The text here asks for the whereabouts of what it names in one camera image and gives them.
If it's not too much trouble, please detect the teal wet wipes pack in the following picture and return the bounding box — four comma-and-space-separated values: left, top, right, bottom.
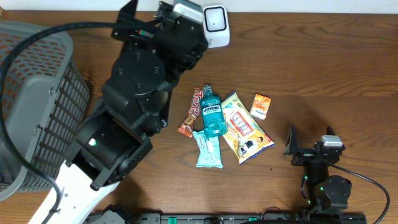
193, 131, 223, 169

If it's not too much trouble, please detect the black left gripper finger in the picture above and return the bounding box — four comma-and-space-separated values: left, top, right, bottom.
117, 0, 138, 24
155, 1, 174, 21

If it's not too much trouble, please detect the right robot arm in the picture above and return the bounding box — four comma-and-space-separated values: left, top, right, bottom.
284, 126, 352, 213

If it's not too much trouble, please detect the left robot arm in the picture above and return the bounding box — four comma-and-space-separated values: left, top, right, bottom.
31, 1, 208, 223

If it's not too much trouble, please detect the white barcode scanner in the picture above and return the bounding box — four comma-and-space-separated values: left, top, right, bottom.
203, 5, 230, 48

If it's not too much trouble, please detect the orange chocolate bar wrapper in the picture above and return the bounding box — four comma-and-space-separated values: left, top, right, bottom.
177, 87, 203, 138

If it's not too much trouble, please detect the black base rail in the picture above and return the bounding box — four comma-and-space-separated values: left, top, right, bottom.
84, 210, 367, 224

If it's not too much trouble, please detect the grey plastic mesh basket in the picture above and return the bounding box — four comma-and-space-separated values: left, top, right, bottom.
1, 21, 90, 201

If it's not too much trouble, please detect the teal mouthwash bottle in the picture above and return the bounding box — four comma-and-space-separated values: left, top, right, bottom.
200, 85, 228, 138

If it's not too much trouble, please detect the orange tissue pack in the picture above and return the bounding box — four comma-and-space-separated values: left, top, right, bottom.
250, 94, 271, 120

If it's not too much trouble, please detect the yellow snack bag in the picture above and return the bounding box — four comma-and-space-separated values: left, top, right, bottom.
221, 91, 275, 165

